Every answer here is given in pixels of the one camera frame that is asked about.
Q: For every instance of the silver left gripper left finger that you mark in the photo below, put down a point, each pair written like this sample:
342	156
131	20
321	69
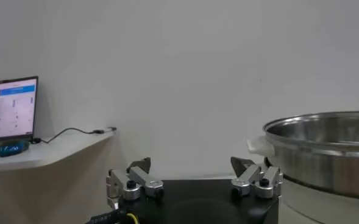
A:
121	182

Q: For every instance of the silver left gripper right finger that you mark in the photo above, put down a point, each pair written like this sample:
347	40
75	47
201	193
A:
269	182

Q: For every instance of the perforated steel steamer basket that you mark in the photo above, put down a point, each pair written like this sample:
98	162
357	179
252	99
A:
325	164

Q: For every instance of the white electric cooker base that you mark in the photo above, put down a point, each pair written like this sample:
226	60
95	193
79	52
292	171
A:
313	204

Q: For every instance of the white side desk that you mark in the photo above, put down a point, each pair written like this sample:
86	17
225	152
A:
54	149

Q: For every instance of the blue computer mouse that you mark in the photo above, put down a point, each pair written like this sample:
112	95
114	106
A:
12	148

